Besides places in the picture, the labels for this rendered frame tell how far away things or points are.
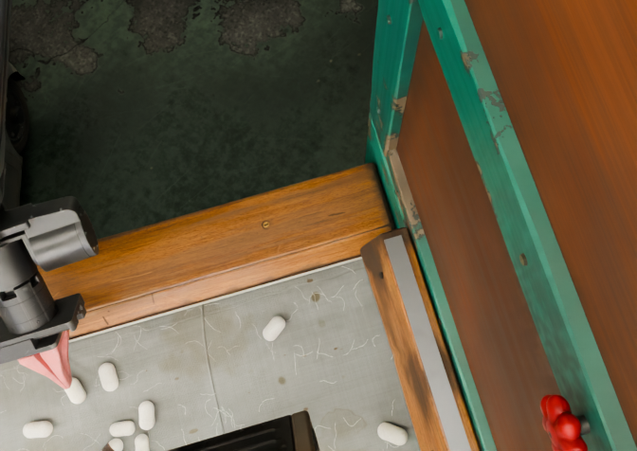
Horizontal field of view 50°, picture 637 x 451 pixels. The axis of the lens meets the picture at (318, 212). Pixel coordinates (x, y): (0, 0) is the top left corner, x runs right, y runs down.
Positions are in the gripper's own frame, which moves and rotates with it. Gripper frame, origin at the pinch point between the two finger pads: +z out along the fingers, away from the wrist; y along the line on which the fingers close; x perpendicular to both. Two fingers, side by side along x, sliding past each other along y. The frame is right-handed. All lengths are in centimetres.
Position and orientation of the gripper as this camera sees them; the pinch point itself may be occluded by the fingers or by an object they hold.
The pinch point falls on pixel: (65, 380)
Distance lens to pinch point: 90.3
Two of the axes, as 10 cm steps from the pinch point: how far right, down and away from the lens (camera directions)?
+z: 2.5, 8.7, 4.2
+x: -1.4, -4.0, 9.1
